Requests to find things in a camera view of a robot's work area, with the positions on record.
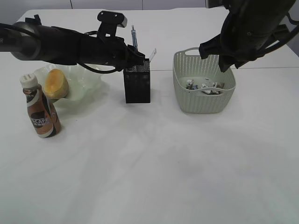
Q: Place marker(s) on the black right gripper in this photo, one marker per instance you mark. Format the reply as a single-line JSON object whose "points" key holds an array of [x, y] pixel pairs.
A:
{"points": [[244, 36]]}

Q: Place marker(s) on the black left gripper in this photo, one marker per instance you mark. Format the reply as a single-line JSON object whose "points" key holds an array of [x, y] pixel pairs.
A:
{"points": [[109, 50]]}

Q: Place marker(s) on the clear plastic ruler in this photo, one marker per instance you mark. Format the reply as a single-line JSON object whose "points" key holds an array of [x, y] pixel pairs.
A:
{"points": [[152, 55]]}

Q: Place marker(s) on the light blue pen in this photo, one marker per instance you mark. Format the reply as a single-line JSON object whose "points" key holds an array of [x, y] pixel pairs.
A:
{"points": [[134, 38]]}

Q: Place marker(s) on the large paper ball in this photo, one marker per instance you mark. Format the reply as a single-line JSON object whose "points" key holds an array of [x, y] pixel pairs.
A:
{"points": [[211, 90]]}

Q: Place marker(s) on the small paper ball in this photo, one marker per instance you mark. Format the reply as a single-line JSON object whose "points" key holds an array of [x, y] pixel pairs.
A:
{"points": [[190, 84]]}

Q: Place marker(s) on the yellow bread loaf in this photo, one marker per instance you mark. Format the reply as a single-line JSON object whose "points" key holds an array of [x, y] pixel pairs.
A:
{"points": [[56, 85]]}

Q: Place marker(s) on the brown coffee bottle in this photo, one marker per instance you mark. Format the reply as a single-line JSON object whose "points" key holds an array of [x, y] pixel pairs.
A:
{"points": [[41, 111]]}

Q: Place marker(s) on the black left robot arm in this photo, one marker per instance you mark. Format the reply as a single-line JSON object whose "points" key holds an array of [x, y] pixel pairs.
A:
{"points": [[32, 41]]}

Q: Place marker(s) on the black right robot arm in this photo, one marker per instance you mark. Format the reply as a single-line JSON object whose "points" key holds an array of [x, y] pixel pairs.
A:
{"points": [[276, 5]]}

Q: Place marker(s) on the black mesh pen holder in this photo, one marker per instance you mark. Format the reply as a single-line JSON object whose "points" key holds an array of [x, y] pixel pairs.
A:
{"points": [[137, 83]]}

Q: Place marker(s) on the green plastic basket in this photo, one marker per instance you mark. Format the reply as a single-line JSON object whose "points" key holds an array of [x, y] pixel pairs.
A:
{"points": [[203, 71]]}

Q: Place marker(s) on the translucent green wavy bowl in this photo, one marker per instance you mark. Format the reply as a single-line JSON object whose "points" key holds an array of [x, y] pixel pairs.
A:
{"points": [[83, 84]]}

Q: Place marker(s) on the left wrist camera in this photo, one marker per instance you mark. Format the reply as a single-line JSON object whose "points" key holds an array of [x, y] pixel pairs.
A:
{"points": [[109, 22]]}

